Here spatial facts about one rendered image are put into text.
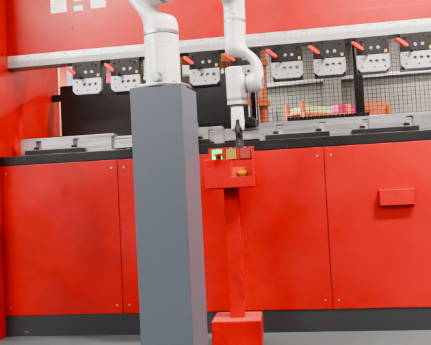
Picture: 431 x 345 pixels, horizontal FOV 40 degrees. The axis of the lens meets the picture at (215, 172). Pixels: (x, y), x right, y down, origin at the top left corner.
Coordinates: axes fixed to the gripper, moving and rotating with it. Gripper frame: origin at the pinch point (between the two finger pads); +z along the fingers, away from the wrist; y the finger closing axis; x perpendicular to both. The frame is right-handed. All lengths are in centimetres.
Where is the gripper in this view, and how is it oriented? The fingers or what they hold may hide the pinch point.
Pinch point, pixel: (239, 143)
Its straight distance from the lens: 246.1
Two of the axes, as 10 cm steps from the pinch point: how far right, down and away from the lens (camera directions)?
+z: 0.6, 10.0, 0.4
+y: -1.1, 0.5, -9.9
